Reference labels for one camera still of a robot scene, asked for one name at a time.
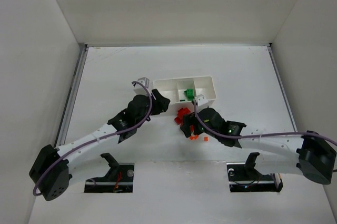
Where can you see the red lego brick pile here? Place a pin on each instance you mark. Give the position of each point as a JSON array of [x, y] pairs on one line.
[[181, 112]]

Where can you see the white three-compartment container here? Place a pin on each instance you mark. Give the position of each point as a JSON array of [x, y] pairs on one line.
[[174, 89]]

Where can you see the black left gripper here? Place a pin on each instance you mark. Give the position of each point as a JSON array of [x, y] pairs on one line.
[[157, 102]]

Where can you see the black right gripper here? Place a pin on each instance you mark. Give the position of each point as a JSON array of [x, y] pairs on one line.
[[189, 123]]

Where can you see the green lego brick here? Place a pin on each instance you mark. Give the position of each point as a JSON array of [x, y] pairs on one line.
[[189, 93]]

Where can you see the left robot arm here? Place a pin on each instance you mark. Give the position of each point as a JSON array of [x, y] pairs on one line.
[[55, 169]]

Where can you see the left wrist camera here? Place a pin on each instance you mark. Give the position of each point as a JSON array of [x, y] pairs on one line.
[[141, 86]]

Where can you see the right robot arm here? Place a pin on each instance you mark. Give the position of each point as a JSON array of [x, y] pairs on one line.
[[308, 154]]

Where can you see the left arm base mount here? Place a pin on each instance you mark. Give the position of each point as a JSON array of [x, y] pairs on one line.
[[118, 179]]

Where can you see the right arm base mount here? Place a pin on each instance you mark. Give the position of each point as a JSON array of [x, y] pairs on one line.
[[243, 177]]

